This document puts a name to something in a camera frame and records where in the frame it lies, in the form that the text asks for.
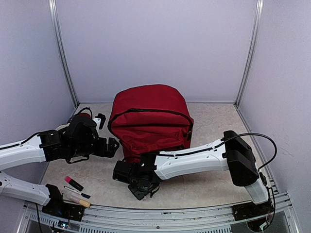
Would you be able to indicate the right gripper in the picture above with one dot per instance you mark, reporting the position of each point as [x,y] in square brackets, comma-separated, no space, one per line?
[139,194]

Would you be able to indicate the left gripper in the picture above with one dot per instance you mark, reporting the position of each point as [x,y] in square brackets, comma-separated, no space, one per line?
[111,151]

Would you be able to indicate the pink highlighter marker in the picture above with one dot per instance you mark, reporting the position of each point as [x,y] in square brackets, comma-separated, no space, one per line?
[73,183]

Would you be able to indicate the black pen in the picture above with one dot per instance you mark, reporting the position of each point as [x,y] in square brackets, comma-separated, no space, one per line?
[77,192]

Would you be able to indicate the red student backpack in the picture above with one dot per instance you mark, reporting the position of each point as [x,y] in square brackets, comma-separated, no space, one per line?
[150,118]

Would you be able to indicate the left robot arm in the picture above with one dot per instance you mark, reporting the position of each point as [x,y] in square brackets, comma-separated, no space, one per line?
[78,139]

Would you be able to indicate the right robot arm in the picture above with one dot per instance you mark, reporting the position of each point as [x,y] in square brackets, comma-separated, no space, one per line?
[229,153]

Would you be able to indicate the red floral round tin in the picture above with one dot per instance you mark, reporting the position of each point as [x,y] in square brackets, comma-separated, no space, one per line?
[85,115]

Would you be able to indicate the floral ceramic mug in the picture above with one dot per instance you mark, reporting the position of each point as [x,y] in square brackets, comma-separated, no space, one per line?
[61,127]

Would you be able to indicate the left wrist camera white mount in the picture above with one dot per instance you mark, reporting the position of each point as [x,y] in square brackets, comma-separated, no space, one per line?
[99,120]

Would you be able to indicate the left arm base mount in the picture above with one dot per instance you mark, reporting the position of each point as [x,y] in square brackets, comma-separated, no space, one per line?
[57,207]

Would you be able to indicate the aluminium front rail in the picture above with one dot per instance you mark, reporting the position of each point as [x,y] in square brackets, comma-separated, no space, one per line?
[104,219]

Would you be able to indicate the left aluminium corner post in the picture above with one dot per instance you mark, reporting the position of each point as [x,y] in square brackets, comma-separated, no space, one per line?
[61,51]

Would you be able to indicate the aluminium corner post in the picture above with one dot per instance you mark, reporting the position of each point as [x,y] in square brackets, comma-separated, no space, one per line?
[61,51]
[251,52]

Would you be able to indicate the right aluminium corner post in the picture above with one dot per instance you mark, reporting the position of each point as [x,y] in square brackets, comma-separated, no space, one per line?
[251,52]

